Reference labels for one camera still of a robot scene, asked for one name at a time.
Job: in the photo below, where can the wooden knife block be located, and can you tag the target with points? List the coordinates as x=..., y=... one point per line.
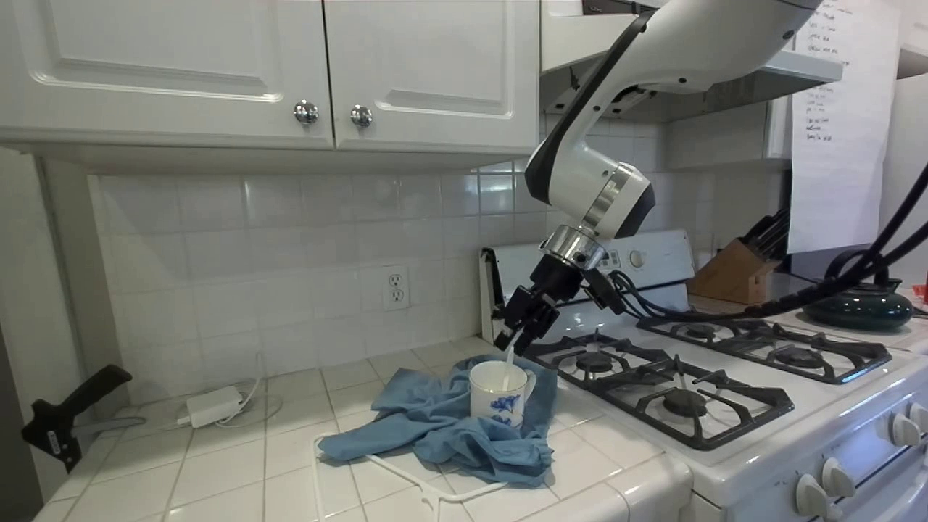
x=732, y=278

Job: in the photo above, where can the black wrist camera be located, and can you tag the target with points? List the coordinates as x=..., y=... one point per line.
x=606, y=289

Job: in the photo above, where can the white stove knob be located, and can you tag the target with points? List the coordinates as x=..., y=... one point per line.
x=919, y=416
x=839, y=478
x=902, y=427
x=812, y=494

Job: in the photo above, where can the white cup blue print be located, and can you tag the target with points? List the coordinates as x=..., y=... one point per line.
x=497, y=395

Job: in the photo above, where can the wide white cabinet door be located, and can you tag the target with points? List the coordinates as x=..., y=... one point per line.
x=162, y=68

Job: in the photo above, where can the blue cloth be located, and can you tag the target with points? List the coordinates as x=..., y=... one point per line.
x=425, y=426

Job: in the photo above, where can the white spoon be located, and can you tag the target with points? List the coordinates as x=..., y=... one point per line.
x=512, y=359

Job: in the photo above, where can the white paper sheet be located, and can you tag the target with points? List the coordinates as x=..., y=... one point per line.
x=842, y=146

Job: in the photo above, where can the black clamp mount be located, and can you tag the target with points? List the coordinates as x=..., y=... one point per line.
x=66, y=411

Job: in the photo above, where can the narrow white cabinet door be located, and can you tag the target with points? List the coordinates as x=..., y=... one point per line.
x=435, y=68

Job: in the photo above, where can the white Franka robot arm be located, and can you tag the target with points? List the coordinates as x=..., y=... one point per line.
x=597, y=185

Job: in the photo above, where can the red object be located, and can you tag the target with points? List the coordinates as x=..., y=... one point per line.
x=919, y=295

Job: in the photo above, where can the dark green kettle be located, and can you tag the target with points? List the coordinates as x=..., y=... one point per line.
x=855, y=308

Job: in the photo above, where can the silver cabinet knob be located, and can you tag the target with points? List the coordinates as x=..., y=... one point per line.
x=304, y=113
x=359, y=115

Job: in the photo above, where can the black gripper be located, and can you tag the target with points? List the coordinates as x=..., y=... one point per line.
x=552, y=287

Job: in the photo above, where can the black burner grate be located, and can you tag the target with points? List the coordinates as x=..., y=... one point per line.
x=684, y=403
x=797, y=356

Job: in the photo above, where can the white gas stove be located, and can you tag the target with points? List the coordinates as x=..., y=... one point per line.
x=771, y=426

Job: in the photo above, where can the white power adapter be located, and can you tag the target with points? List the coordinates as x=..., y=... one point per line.
x=211, y=408

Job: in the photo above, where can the white wall outlet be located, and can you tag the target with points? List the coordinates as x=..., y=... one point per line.
x=394, y=289

